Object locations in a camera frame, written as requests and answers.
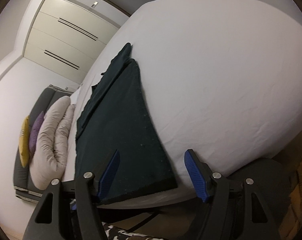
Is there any dark green knit garment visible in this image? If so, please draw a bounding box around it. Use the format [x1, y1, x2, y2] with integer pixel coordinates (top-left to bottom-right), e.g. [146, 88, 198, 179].
[75, 43, 178, 204]

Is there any grey sofa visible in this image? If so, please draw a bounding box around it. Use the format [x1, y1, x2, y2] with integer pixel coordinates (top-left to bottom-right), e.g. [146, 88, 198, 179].
[13, 85, 72, 203]

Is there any beige folded duvet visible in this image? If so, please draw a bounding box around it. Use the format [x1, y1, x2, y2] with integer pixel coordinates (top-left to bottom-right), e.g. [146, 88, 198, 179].
[30, 96, 75, 190]

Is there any yellow fabric at right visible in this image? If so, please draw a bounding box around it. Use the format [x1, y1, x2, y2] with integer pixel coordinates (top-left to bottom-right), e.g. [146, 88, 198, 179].
[279, 160, 302, 239]

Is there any yellow cushion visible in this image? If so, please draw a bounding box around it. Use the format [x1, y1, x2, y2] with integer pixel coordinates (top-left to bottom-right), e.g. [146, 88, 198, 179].
[18, 116, 30, 168]

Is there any purple cushion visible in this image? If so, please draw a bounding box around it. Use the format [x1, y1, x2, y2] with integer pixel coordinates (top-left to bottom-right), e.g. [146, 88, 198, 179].
[28, 111, 45, 158]

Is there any white bed mattress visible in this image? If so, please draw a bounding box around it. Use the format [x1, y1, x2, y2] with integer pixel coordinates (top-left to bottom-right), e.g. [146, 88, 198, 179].
[75, 0, 302, 209]

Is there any cream wardrobe with handles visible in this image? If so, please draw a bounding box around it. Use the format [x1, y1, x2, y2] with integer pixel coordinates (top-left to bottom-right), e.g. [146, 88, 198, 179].
[24, 0, 118, 84]

